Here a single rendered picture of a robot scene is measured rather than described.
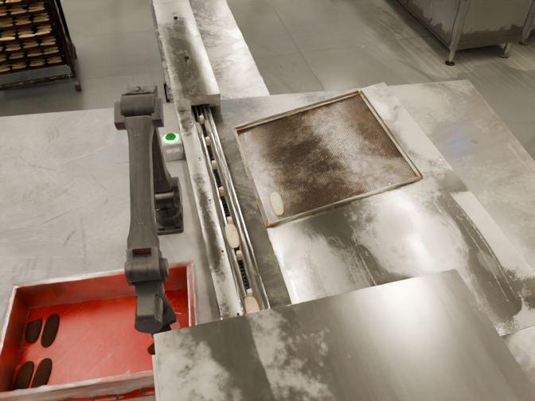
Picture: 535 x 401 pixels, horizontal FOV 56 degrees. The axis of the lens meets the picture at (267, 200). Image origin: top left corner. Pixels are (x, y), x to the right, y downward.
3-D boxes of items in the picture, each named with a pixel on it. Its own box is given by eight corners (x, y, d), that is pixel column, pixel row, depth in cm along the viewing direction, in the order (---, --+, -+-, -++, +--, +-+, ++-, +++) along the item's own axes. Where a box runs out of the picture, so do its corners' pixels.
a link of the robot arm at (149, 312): (165, 253, 107) (125, 257, 107) (165, 298, 99) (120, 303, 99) (173, 286, 116) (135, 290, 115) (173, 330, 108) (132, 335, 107)
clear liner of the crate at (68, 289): (21, 301, 139) (9, 280, 132) (198, 279, 144) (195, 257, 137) (-6, 424, 115) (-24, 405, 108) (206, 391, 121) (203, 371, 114)
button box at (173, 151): (163, 156, 190) (159, 133, 182) (185, 153, 192) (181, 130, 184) (165, 170, 184) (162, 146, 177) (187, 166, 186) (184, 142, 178)
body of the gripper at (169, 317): (151, 334, 115) (146, 317, 110) (136, 301, 121) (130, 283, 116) (178, 322, 117) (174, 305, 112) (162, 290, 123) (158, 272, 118)
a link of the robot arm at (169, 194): (177, 199, 159) (160, 200, 159) (173, 175, 152) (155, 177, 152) (177, 220, 153) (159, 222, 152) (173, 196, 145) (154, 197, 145)
